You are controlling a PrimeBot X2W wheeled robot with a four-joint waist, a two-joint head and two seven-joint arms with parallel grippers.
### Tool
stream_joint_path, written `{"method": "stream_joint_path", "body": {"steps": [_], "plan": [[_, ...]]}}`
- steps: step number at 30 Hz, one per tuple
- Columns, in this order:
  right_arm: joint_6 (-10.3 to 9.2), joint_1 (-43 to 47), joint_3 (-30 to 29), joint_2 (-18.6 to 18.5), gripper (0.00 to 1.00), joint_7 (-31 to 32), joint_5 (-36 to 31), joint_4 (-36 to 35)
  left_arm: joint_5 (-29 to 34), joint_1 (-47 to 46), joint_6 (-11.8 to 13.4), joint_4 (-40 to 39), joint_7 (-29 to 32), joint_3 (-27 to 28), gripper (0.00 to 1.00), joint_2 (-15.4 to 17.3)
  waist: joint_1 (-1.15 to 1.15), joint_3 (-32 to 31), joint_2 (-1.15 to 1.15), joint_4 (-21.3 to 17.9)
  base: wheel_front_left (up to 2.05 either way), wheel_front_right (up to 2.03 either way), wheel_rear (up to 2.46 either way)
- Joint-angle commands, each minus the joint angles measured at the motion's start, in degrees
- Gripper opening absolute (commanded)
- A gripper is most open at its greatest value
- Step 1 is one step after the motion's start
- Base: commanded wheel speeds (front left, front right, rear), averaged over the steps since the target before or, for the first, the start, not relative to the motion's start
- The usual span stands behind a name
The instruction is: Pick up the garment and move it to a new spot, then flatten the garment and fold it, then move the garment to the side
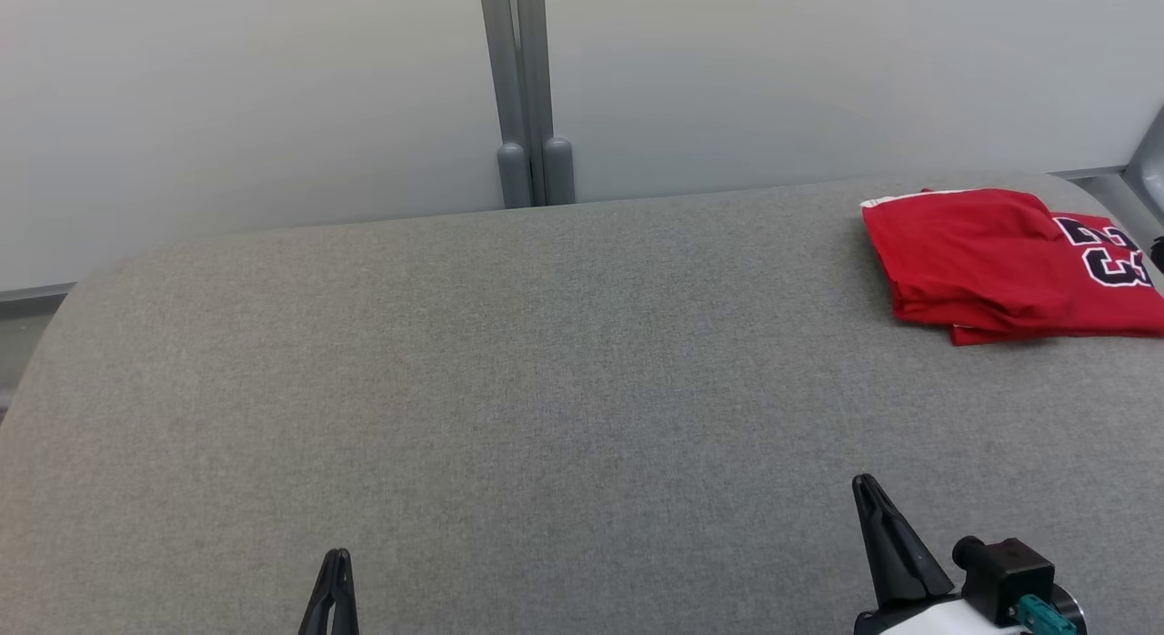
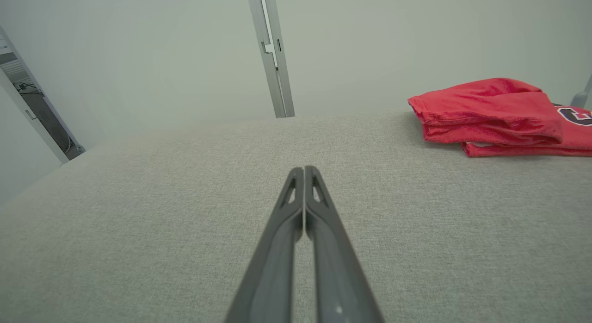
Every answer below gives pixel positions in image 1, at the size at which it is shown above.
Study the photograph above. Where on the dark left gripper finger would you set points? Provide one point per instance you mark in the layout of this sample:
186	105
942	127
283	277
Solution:
349	612
320	608

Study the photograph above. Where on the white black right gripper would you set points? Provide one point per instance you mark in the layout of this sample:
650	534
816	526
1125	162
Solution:
918	621

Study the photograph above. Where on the red shorts with white trim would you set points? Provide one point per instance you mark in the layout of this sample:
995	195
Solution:
973	253

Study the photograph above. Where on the red jersey with white sleeves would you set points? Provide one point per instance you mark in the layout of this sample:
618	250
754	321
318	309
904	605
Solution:
1109	289

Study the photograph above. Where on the grey fabric sofa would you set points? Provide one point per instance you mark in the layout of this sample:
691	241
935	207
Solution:
546	389

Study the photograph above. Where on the small black object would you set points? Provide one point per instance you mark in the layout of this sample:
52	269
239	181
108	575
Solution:
1158	253

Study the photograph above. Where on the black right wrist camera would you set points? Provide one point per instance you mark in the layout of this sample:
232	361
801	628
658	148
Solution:
1005	576

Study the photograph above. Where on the teal right camera connector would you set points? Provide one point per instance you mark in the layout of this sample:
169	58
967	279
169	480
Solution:
1041	615

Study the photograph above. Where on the grey double partition post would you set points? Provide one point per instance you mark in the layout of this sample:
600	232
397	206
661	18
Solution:
526	89

